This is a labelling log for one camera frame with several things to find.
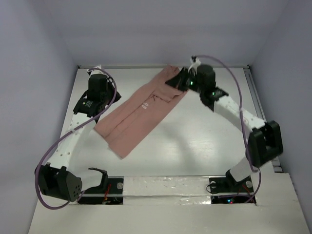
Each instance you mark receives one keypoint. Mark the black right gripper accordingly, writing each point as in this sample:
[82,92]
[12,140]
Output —
[178,81]

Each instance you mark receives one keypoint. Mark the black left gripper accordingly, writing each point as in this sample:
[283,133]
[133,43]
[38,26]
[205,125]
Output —
[110,86]

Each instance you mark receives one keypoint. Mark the pink printed t-shirt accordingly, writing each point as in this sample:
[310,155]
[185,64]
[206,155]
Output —
[126,126]

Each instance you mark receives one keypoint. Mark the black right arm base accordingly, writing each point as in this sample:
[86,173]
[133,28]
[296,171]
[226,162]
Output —
[223,192]

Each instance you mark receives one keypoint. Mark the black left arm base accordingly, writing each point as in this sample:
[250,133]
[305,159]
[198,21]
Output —
[108,193]

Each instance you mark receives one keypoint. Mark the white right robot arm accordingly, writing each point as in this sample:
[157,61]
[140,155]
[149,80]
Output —
[262,140]

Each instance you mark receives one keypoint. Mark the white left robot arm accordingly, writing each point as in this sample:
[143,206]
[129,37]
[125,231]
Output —
[54,175]

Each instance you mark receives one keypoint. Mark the white foam front board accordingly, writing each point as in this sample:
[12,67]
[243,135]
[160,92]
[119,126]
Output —
[278,217]

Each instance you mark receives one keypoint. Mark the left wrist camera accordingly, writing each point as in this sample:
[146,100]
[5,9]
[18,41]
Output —
[95,70]

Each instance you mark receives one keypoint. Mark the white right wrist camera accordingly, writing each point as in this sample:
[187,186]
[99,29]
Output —
[195,63]

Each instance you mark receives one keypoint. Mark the aluminium back table rail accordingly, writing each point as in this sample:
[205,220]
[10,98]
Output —
[154,66]

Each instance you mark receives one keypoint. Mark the aluminium table rail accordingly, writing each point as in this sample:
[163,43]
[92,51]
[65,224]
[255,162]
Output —
[259,111]
[154,66]

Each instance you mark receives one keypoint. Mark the aluminium right table rail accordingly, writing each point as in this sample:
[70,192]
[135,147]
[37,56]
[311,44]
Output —
[259,111]

